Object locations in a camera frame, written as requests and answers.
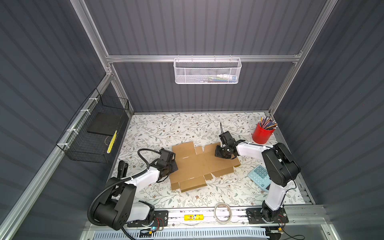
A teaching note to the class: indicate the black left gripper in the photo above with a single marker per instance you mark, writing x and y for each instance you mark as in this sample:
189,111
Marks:
174,167

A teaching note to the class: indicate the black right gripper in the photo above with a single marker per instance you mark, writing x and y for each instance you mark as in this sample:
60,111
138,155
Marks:
217,153

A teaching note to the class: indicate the brown cardboard box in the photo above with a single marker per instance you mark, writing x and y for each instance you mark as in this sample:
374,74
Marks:
197,165

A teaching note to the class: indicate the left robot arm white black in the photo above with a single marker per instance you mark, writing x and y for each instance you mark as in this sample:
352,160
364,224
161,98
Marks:
115,205

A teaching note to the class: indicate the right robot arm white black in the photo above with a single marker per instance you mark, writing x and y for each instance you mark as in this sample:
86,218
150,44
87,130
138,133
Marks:
280,165

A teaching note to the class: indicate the red metal pencil cup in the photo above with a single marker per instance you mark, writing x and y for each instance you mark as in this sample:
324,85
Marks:
261,135

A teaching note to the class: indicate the teal calculator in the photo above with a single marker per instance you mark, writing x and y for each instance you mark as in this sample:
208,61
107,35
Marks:
259,175

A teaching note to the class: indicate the black stapler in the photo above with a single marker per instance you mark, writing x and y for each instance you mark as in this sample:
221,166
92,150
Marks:
122,170

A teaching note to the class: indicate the bundle of coloured pencils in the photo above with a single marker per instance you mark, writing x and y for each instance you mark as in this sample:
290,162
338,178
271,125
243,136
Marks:
267,123

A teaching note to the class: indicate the yellow spirit level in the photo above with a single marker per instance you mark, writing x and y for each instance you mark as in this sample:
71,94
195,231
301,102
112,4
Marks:
193,217

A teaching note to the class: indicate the yellow striped tool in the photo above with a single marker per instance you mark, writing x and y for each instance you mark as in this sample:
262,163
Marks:
112,142

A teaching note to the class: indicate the markers in white basket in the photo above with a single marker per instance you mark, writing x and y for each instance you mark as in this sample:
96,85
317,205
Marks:
225,78

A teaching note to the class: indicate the clear tape roll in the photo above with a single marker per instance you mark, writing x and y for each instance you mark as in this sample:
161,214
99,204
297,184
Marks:
222,213

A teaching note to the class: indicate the black foam pad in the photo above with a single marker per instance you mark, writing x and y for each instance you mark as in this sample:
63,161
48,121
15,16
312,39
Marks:
104,124

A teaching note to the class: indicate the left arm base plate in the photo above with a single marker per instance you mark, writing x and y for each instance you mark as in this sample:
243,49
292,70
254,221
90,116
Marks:
158,218

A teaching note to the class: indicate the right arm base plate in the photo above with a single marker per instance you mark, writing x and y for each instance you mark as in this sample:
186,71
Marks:
265,216

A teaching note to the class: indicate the white wire mesh basket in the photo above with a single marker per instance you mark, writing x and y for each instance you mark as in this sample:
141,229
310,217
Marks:
188,71

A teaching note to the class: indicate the black wire mesh basket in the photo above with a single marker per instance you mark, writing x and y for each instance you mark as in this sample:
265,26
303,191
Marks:
79,145

